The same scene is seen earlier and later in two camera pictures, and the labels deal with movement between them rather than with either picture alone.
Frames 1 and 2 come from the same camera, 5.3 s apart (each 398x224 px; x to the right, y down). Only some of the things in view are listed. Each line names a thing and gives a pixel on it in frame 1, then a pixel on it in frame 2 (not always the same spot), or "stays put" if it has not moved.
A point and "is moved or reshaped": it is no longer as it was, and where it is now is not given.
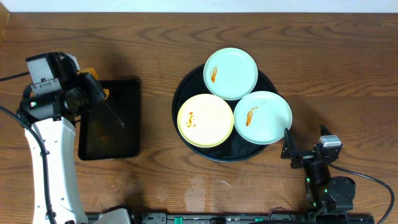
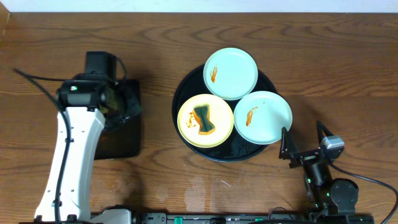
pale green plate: (231, 73) stays put
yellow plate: (205, 121) stays put
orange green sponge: (91, 71) is moved or reshaped
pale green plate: (261, 117) stays put
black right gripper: (290, 152) stays put
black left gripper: (94, 86) -> (131, 104)
